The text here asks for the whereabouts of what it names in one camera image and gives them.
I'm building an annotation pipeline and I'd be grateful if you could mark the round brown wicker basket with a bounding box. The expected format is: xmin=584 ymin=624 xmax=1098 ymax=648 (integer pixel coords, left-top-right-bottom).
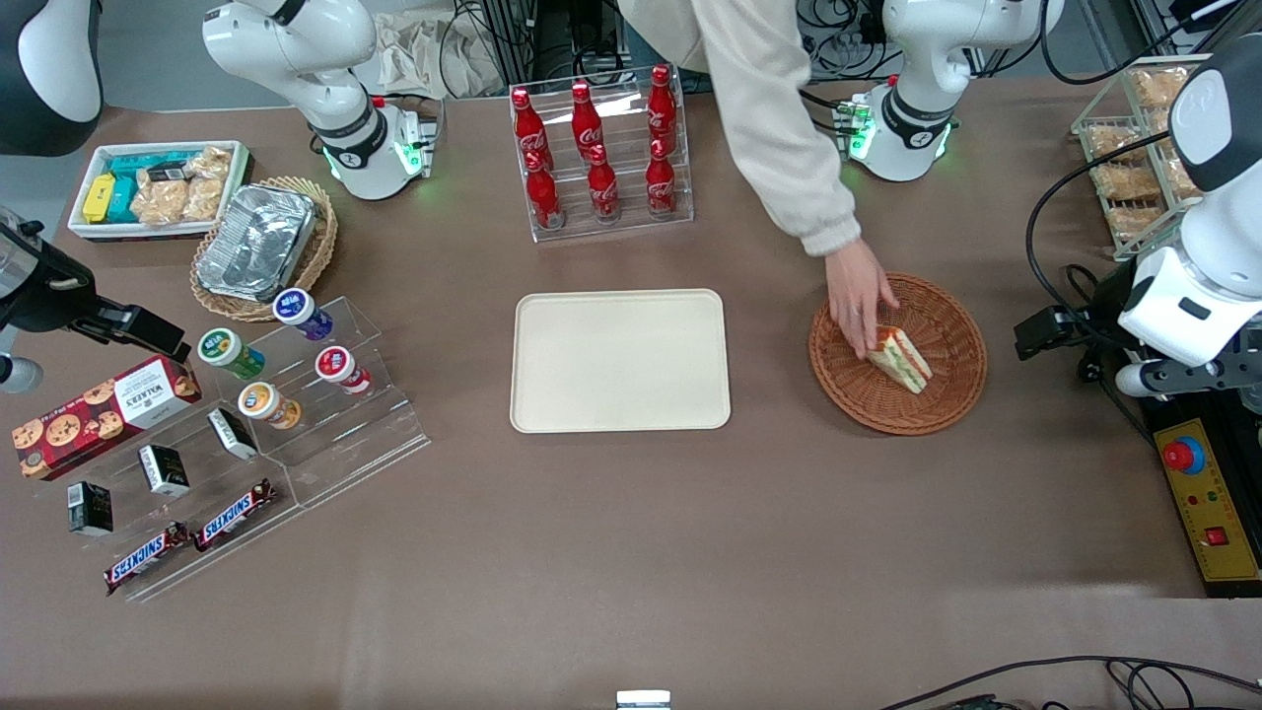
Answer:
xmin=807 ymin=272 xmax=989 ymax=437

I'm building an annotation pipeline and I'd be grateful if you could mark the aluminium foil tray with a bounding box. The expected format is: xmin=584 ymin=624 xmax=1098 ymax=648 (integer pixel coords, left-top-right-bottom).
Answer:
xmin=195 ymin=184 xmax=318 ymax=303

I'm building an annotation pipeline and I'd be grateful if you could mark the thin black cable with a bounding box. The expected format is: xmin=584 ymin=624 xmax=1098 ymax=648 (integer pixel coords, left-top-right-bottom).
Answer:
xmin=877 ymin=655 xmax=1262 ymax=710

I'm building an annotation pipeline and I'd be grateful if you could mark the clear cracker bag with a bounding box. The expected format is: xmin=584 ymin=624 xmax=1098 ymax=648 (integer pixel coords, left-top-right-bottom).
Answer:
xmin=132 ymin=177 xmax=190 ymax=227
xmin=183 ymin=146 xmax=234 ymax=222

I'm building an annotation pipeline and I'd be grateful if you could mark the cream sleeved forearm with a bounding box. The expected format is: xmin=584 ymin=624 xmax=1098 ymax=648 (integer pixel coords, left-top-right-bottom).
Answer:
xmin=616 ymin=0 xmax=865 ymax=259

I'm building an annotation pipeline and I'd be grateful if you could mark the clear acrylic bottle rack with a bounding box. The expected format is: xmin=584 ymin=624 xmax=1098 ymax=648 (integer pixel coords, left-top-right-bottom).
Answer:
xmin=509 ymin=63 xmax=695 ymax=244

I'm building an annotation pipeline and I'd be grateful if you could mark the triangular sandwich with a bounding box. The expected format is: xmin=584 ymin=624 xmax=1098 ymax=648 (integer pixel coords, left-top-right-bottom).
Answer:
xmin=866 ymin=325 xmax=934 ymax=395

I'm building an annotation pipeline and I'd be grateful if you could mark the white plastic bin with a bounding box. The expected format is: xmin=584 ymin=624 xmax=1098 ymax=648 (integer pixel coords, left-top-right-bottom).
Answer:
xmin=67 ymin=140 xmax=254 ymax=244

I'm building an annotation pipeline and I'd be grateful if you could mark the purple lid yogurt cup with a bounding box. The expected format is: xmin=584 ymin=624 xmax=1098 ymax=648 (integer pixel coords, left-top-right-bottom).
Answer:
xmin=272 ymin=287 xmax=334 ymax=342

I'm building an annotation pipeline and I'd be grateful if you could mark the cream cloth bag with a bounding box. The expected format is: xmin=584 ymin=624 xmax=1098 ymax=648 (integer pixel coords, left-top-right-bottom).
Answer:
xmin=375 ymin=8 xmax=506 ymax=100

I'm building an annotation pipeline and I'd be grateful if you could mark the beige plastic tray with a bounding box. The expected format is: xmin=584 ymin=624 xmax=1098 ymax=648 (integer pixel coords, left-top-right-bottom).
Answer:
xmin=509 ymin=288 xmax=733 ymax=435

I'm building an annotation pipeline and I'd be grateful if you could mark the red cola bottle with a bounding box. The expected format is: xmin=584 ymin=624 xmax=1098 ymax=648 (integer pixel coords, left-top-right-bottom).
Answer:
xmin=646 ymin=65 xmax=679 ymax=149
xmin=526 ymin=150 xmax=565 ymax=231
xmin=645 ymin=140 xmax=679 ymax=217
xmin=511 ymin=87 xmax=553 ymax=174
xmin=588 ymin=144 xmax=622 ymax=224
xmin=571 ymin=82 xmax=605 ymax=159

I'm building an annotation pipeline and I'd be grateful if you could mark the red lid yogurt cup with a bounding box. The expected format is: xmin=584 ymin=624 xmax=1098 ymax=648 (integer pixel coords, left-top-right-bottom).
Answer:
xmin=315 ymin=346 xmax=374 ymax=395

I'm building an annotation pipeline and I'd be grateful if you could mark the yellow control panel box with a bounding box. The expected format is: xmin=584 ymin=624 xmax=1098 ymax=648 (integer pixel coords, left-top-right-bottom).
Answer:
xmin=1144 ymin=394 xmax=1262 ymax=600

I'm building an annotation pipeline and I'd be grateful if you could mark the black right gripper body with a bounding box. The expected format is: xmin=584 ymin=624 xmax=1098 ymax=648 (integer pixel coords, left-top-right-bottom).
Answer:
xmin=0 ymin=223 xmax=99 ymax=335

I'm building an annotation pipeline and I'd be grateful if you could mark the orange lid yogurt cup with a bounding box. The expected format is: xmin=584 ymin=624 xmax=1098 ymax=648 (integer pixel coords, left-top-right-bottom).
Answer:
xmin=238 ymin=382 xmax=303 ymax=431

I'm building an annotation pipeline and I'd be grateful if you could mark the green lit base connector box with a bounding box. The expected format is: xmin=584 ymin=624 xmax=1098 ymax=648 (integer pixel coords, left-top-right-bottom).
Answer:
xmin=833 ymin=97 xmax=880 ymax=161
xmin=392 ymin=104 xmax=441 ymax=180

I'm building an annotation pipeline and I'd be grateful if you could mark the oval wicker basket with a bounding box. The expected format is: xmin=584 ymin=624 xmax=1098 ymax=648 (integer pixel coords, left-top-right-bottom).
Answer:
xmin=190 ymin=176 xmax=339 ymax=323

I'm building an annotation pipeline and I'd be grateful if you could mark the white wire rack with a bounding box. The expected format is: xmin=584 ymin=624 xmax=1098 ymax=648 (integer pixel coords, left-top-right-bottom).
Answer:
xmin=1071 ymin=54 xmax=1216 ymax=262

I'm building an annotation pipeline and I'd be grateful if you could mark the red cookie box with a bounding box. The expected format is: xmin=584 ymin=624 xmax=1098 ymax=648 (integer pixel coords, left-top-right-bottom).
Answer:
xmin=12 ymin=353 xmax=203 ymax=482

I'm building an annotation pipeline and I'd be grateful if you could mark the green lid yogurt cup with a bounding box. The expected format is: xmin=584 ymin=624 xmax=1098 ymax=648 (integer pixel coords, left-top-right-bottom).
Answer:
xmin=197 ymin=327 xmax=267 ymax=382

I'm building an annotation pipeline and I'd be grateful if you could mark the black power cable with plug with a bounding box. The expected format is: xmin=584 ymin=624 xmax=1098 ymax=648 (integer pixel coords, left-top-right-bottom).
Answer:
xmin=1060 ymin=263 xmax=1150 ymax=440

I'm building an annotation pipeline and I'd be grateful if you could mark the yellow snack pack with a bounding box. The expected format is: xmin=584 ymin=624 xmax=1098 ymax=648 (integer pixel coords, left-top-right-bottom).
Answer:
xmin=82 ymin=174 xmax=118 ymax=225

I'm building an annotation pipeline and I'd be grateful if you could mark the small black carton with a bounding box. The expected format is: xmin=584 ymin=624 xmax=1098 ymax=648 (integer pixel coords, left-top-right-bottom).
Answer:
xmin=137 ymin=444 xmax=191 ymax=498
xmin=67 ymin=481 xmax=114 ymax=537
xmin=207 ymin=407 xmax=259 ymax=462

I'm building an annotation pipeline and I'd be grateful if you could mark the clear acrylic snack step display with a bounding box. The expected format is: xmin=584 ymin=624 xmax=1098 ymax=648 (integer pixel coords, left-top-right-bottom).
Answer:
xmin=30 ymin=394 xmax=303 ymax=604

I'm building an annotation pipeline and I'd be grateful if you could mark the person's bare hand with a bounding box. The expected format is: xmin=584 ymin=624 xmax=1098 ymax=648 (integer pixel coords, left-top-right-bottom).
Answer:
xmin=824 ymin=239 xmax=901 ymax=362

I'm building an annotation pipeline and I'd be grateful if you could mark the clear acrylic cup step display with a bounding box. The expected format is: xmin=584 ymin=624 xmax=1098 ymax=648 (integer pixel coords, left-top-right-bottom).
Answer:
xmin=202 ymin=295 xmax=432 ymax=510

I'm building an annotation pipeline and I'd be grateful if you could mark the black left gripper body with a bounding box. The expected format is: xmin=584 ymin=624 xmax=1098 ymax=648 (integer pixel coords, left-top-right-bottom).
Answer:
xmin=1081 ymin=276 xmax=1135 ymax=360

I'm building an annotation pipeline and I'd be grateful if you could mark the teal snack box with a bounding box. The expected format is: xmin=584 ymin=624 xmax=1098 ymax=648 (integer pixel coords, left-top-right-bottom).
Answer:
xmin=106 ymin=152 xmax=190 ymax=180

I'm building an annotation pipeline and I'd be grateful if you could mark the Snickers chocolate bar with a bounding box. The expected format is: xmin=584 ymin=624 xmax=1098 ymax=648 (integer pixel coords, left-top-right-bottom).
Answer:
xmin=104 ymin=521 xmax=191 ymax=597
xmin=192 ymin=478 xmax=277 ymax=553

